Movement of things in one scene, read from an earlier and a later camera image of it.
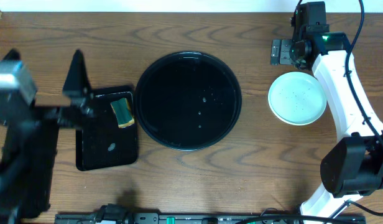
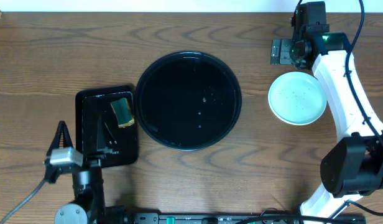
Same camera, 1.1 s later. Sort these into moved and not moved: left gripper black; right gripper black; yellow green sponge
Moved: left gripper black
Not moved: yellow green sponge; right gripper black
